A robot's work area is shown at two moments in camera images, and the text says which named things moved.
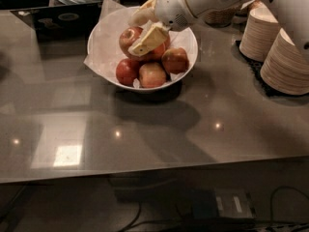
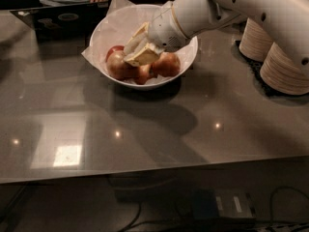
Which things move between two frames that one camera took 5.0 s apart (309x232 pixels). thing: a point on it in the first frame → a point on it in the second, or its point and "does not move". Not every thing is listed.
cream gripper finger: (144, 14) → (136, 43)
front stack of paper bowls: (285, 67) does not move
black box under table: (220, 203) does not move
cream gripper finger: (151, 35) → (146, 54)
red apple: (127, 38) → (127, 72)
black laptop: (68, 23) does not move
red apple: (127, 70) → (115, 56)
